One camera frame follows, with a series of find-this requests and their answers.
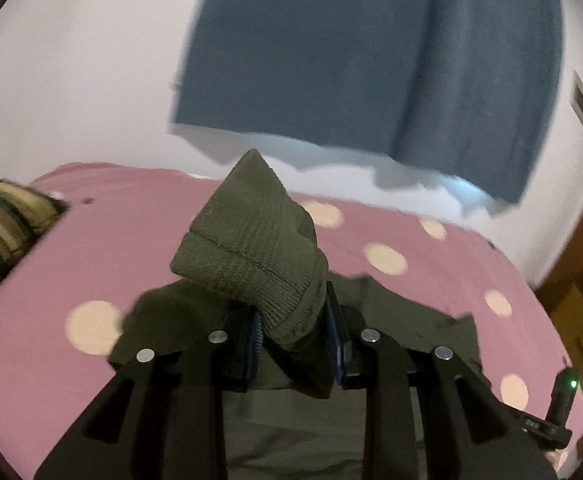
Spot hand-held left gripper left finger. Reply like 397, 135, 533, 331
34, 309, 266, 480

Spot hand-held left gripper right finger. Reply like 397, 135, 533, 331
324, 280, 558, 480

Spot olive green jacket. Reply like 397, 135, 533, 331
109, 149, 487, 480

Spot pink polka dot bed sheet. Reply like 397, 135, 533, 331
0, 162, 583, 480

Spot striped brown pillow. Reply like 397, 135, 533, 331
0, 178, 68, 323

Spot blue curtain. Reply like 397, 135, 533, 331
172, 0, 565, 206

